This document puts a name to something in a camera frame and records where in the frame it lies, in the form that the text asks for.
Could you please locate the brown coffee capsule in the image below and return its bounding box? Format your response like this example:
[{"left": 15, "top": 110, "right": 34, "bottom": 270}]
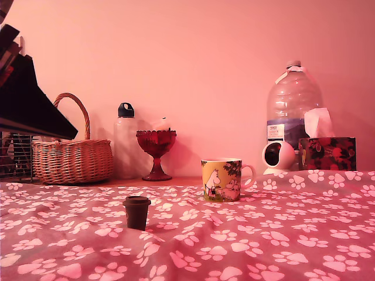
[{"left": 122, "top": 196, "right": 152, "bottom": 231}]

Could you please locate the floral tissue box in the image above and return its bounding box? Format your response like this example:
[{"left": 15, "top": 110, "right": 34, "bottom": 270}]
[{"left": 298, "top": 136, "right": 357, "bottom": 171}]

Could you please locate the red glass goblet bowl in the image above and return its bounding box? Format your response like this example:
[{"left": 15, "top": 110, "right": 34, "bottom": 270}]
[{"left": 135, "top": 130, "right": 178, "bottom": 181}]

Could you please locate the large clear water bottle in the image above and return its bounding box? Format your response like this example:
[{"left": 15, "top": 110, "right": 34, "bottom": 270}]
[{"left": 265, "top": 60, "right": 323, "bottom": 152}]

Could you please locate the wire utensil rack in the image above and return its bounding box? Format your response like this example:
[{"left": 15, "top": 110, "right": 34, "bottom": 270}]
[{"left": 0, "top": 131, "right": 35, "bottom": 182}]

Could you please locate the white tissue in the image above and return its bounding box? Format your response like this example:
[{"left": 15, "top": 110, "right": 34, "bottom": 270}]
[{"left": 304, "top": 107, "right": 335, "bottom": 138}]

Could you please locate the wicker basket with handle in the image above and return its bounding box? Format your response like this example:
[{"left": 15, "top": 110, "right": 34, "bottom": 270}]
[{"left": 32, "top": 92, "right": 114, "bottom": 185}]

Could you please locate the yellow cartoon mug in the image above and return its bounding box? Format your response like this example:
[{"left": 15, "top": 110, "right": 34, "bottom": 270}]
[{"left": 200, "top": 158, "right": 257, "bottom": 203}]

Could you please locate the clear bottle with black cap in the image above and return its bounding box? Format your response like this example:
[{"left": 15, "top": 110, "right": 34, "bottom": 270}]
[{"left": 113, "top": 102, "right": 142, "bottom": 180}]

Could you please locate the small white round camera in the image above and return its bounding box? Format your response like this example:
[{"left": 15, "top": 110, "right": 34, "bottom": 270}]
[{"left": 261, "top": 141, "right": 296, "bottom": 176}]

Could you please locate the paw-print cloth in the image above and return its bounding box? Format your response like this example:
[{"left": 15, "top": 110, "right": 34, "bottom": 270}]
[{"left": 0, "top": 169, "right": 375, "bottom": 281}]

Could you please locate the small pale wrapped object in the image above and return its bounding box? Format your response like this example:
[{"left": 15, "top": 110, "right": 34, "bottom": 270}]
[{"left": 148, "top": 116, "right": 173, "bottom": 132}]

